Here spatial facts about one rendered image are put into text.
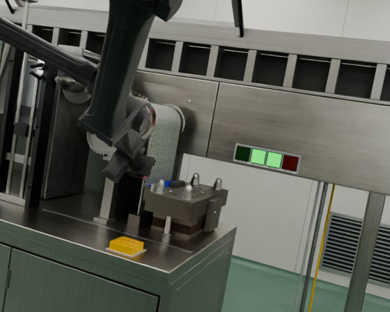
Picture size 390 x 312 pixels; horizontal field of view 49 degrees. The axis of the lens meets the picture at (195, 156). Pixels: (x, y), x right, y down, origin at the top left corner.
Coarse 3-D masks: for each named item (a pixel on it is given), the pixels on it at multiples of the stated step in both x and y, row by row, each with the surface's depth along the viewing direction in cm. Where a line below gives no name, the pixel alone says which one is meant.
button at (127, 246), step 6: (114, 240) 117; (120, 240) 118; (126, 240) 119; (132, 240) 120; (114, 246) 115; (120, 246) 115; (126, 246) 114; (132, 246) 114; (138, 246) 117; (126, 252) 114; (132, 252) 114
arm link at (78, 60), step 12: (0, 24) 94; (12, 24) 97; (0, 36) 96; (12, 36) 97; (24, 36) 99; (36, 36) 102; (24, 48) 100; (36, 48) 102; (48, 48) 104; (60, 48) 108; (48, 60) 105; (60, 60) 107; (72, 60) 109; (84, 60) 112; (72, 72) 110; (84, 72) 112; (96, 72) 116; (84, 84) 114
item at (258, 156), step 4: (256, 152) 161; (260, 152) 160; (264, 152) 160; (252, 156) 161; (256, 156) 161; (260, 156) 160; (264, 156) 160; (252, 160) 161; (256, 160) 161; (260, 160) 160
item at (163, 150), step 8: (152, 144) 143; (160, 144) 149; (168, 144) 156; (176, 144) 163; (152, 152) 144; (160, 152) 150; (168, 152) 157; (160, 160) 152; (168, 160) 158; (152, 168) 147; (160, 168) 153; (168, 168) 160; (152, 176) 148; (160, 176) 154; (168, 176) 161; (144, 184) 143
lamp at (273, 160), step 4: (268, 156) 159; (272, 156) 159; (276, 156) 158; (280, 156) 158; (268, 160) 159; (272, 160) 159; (276, 160) 158; (280, 160) 158; (268, 164) 159; (272, 164) 159; (276, 164) 158
